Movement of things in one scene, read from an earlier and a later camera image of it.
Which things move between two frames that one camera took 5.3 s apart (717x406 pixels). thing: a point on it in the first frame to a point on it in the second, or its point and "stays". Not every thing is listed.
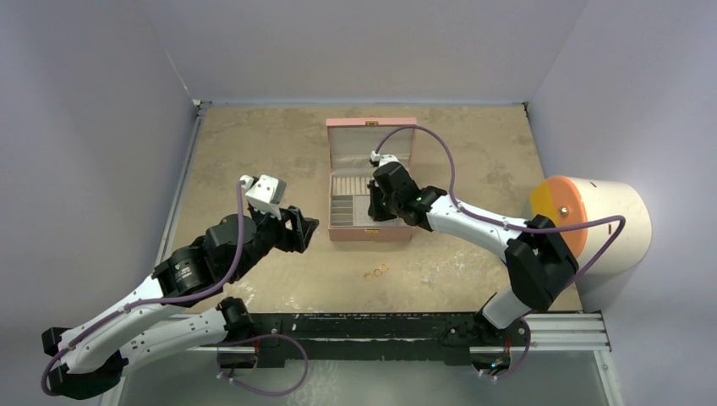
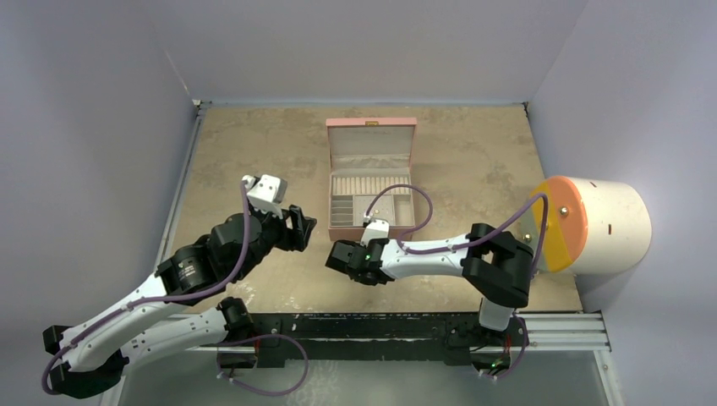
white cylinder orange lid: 567,200 stays
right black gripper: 379,199 to 347,260
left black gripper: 294,238 stays
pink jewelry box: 350,142 stays
